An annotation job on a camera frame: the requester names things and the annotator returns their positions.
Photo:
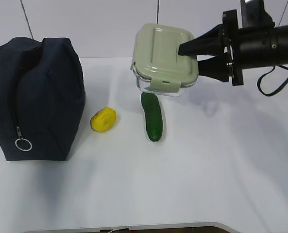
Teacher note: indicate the green cucumber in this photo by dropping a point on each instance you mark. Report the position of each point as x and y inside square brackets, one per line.
[153, 116]

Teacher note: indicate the glass container green lid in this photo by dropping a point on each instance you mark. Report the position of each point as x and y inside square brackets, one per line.
[156, 64]

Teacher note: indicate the dark navy lunch bag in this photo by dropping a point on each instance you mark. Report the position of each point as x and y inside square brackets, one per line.
[42, 98]

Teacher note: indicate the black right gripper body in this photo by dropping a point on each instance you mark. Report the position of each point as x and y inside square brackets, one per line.
[230, 61]

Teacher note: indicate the yellow lemon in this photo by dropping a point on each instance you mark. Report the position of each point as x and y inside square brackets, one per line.
[103, 120]

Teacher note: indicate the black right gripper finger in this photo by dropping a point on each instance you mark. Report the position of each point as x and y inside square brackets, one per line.
[215, 67]
[210, 43]

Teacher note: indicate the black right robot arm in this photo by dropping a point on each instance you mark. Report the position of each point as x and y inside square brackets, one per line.
[258, 43]

